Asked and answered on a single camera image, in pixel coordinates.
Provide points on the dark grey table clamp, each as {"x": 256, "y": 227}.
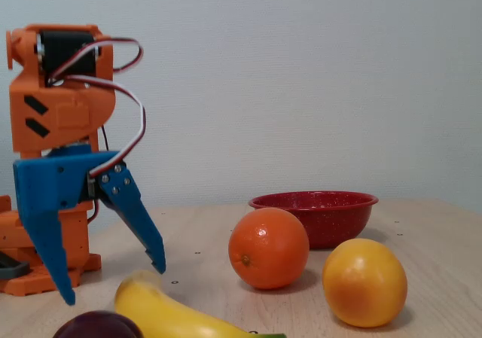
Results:
{"x": 15, "y": 270}

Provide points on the dark purple plum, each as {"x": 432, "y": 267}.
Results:
{"x": 98, "y": 326}

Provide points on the yellow plastic banana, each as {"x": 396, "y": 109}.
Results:
{"x": 162, "y": 311}

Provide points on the orange fruit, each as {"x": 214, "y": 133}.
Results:
{"x": 269, "y": 247}

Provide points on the yellow round fruit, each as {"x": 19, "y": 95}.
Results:
{"x": 363, "y": 281}

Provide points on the red speckled enamel bowl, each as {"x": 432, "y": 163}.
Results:
{"x": 331, "y": 221}

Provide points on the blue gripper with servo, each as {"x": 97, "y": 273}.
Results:
{"x": 50, "y": 181}

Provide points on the orange robot base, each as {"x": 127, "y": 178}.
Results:
{"x": 30, "y": 283}

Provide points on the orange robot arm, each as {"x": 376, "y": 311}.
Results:
{"x": 68, "y": 108}

